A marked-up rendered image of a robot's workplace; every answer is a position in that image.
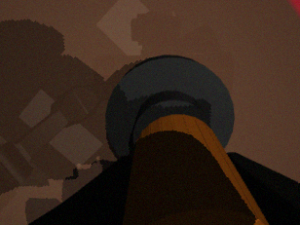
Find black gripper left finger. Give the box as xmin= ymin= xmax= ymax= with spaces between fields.
xmin=27 ymin=156 xmax=133 ymax=225

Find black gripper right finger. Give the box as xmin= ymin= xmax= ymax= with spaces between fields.
xmin=226 ymin=152 xmax=300 ymax=225

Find orange cylinder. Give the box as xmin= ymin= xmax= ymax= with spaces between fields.
xmin=122 ymin=113 xmax=269 ymax=225

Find dark grey round pedestal with shaft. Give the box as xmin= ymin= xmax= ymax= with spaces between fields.
xmin=106 ymin=56 xmax=234 ymax=158

